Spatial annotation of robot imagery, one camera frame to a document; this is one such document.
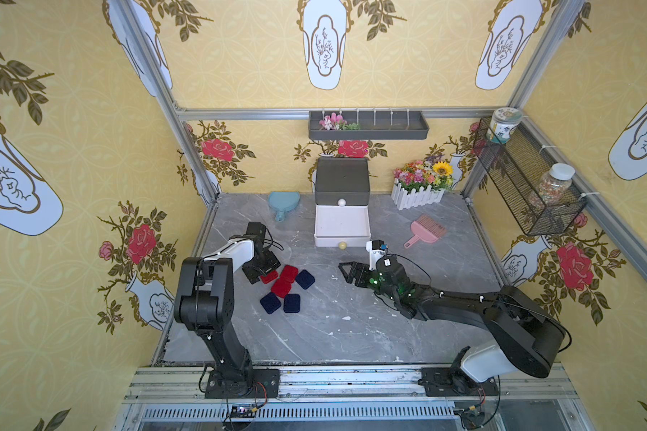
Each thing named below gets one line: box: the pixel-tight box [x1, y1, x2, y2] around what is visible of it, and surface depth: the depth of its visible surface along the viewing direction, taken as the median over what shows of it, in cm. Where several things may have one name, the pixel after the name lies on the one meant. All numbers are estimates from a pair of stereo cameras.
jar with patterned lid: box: [487, 107, 523, 145], surface depth 87 cm
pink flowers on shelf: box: [319, 112, 361, 132], surface depth 89 cm
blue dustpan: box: [267, 191, 302, 222], surface depth 123 cm
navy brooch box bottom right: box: [283, 293, 302, 314], surface depth 92 cm
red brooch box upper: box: [280, 263, 299, 283], surface depth 97 cm
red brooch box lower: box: [271, 277, 293, 299], surface depth 94 cm
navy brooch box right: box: [294, 269, 316, 291], surface depth 96 cm
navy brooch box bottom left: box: [259, 291, 282, 315], surface depth 90 cm
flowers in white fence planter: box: [390, 152, 454, 212], surface depth 109 cm
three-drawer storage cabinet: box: [313, 157, 372, 249], surface depth 99 cm
